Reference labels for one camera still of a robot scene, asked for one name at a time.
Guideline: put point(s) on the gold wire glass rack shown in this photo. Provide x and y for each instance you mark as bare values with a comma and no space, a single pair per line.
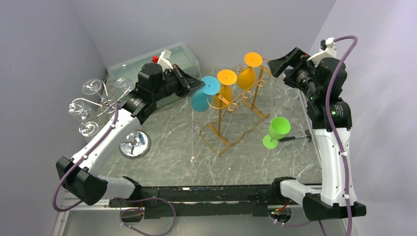
236,118

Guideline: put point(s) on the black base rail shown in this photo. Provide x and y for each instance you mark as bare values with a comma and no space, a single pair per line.
258,200

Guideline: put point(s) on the clear wine glass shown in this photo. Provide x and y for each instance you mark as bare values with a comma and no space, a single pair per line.
292,95

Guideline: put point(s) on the orange wine glass rear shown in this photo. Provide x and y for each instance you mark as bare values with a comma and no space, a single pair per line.
246,77

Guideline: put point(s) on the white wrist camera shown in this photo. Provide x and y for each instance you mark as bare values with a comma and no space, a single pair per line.
163,60
327,50

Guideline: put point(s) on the green wine glass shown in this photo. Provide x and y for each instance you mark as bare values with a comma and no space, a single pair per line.
278,129

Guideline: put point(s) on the orange wine glass front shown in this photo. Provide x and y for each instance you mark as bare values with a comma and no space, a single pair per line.
226,78

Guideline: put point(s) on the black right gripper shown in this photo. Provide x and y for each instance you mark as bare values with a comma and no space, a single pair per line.
293,58

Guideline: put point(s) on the clear glass on stand upper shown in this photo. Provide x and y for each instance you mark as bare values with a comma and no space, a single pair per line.
92,86

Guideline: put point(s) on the silver spiral glass stand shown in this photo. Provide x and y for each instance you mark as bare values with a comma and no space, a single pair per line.
119,129

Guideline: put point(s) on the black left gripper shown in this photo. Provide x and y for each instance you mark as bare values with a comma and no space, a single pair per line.
189,84

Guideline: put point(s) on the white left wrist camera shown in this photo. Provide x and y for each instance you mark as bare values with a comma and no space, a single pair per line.
163,60

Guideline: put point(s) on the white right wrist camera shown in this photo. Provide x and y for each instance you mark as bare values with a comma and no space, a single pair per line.
327,50

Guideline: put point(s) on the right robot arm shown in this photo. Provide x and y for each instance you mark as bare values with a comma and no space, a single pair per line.
321,82

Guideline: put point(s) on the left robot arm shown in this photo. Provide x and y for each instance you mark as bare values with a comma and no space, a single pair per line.
80,174

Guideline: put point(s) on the orange wine glass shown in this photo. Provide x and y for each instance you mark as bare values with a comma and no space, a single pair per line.
226,78
246,77

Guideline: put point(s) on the blue wine glass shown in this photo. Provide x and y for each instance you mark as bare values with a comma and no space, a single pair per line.
202,97

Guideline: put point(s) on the clear glass on stand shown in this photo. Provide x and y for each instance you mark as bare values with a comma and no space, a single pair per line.
92,86
80,109
89,128

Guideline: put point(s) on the clear glass on stand lower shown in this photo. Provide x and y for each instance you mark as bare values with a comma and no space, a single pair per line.
89,128

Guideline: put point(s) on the black handled hammer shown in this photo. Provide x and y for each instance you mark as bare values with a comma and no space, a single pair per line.
307,135

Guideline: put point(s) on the clear glass on stand middle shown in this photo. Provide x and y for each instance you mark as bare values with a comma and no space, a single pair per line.
80,109

